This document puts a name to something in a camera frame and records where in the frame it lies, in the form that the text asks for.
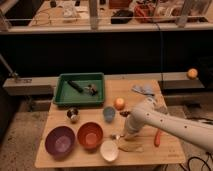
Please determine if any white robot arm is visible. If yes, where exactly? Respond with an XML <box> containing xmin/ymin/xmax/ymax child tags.
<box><xmin>124</xmin><ymin>97</ymin><xmax>213</xmax><ymax>153</ymax></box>

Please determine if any green plastic tray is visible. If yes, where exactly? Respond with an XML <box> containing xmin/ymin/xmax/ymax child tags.
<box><xmin>53</xmin><ymin>72</ymin><xmax>105</xmax><ymax>107</ymax></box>

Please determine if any orange ball on ledge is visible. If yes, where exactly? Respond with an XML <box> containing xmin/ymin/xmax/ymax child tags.
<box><xmin>187</xmin><ymin>68</ymin><xmax>198</xmax><ymax>79</ymax></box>

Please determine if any black marker in tray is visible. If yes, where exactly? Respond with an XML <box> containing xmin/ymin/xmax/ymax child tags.
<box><xmin>68</xmin><ymin>80</ymin><xmax>83</xmax><ymax>93</ymax></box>

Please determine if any purple bowl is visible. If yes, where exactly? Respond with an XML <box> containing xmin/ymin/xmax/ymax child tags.
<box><xmin>45</xmin><ymin>126</ymin><xmax>75</xmax><ymax>159</ymax></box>

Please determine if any orange fruit on table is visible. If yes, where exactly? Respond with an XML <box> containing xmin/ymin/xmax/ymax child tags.
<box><xmin>114</xmin><ymin>98</ymin><xmax>125</xmax><ymax>110</ymax></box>

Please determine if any black bowl on shelf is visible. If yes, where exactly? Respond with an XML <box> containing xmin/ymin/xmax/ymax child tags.
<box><xmin>111</xmin><ymin>10</ymin><xmax>133</xmax><ymax>24</ymax></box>

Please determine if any light blue cloth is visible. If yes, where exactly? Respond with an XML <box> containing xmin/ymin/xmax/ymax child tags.
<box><xmin>132</xmin><ymin>85</ymin><xmax>154</xmax><ymax>96</ymax></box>

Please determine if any orange carrot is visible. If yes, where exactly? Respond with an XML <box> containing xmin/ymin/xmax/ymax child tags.
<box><xmin>154</xmin><ymin>129</ymin><xmax>162</xmax><ymax>147</ymax></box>

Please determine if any blue cup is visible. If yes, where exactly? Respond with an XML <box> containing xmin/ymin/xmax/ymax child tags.
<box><xmin>103</xmin><ymin>106</ymin><xmax>115</xmax><ymax>123</ymax></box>

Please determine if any silver metal fork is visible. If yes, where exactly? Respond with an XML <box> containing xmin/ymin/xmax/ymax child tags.
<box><xmin>110</xmin><ymin>134</ymin><xmax>124</xmax><ymax>140</ymax></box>

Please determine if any wooden spatula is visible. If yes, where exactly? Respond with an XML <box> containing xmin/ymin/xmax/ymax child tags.
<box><xmin>118</xmin><ymin>144</ymin><xmax>143</xmax><ymax>152</ymax></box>

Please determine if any white bowl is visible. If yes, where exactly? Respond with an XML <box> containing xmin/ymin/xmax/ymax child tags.
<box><xmin>100</xmin><ymin>140</ymin><xmax>119</xmax><ymax>162</ymax></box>

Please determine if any red bowl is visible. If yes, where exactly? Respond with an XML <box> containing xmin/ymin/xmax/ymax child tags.
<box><xmin>77</xmin><ymin>122</ymin><xmax>103</xmax><ymax>150</ymax></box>

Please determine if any small dark toy in tray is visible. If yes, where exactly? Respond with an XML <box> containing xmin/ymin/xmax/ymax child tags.
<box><xmin>85</xmin><ymin>84</ymin><xmax>98</xmax><ymax>96</ymax></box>

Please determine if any red box on shelf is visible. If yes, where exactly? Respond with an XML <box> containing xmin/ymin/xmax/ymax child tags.
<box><xmin>134</xmin><ymin>4</ymin><xmax>154</xmax><ymax>23</ymax></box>

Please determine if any black cable on floor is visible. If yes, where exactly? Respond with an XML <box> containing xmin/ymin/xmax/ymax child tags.
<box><xmin>186</xmin><ymin>151</ymin><xmax>213</xmax><ymax>171</ymax></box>

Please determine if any bunch of dark grapes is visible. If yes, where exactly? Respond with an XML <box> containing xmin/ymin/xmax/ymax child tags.
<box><xmin>120</xmin><ymin>111</ymin><xmax>131</xmax><ymax>117</ymax></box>

